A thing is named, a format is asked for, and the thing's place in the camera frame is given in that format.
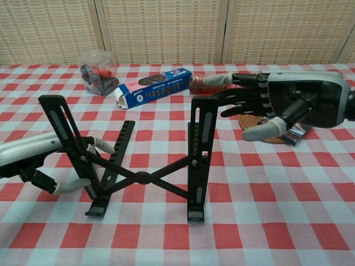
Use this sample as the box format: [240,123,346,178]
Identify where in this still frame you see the red white checkered tablecloth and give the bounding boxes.
[0,63,355,266]

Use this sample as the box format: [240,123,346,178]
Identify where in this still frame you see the clear plastic snack package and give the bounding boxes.
[77,51,120,97]

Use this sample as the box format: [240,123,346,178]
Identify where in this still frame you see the blue cookie box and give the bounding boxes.
[114,69,193,110]

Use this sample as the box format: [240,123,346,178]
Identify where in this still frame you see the black folding laptop stand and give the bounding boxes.
[38,94,219,222]

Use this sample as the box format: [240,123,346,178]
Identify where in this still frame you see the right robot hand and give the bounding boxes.
[204,70,352,142]

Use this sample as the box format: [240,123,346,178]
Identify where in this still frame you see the round woven brown coaster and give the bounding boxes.
[237,113,286,145]

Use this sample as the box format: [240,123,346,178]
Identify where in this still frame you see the cola bottle red label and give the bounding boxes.
[188,75,236,96]

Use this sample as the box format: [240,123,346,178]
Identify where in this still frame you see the dark printed card box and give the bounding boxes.
[260,117,313,147]

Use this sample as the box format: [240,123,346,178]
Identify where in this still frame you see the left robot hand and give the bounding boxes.
[0,130,116,196]

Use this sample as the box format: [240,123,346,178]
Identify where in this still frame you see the bamboo folding screen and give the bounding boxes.
[0,0,355,67]

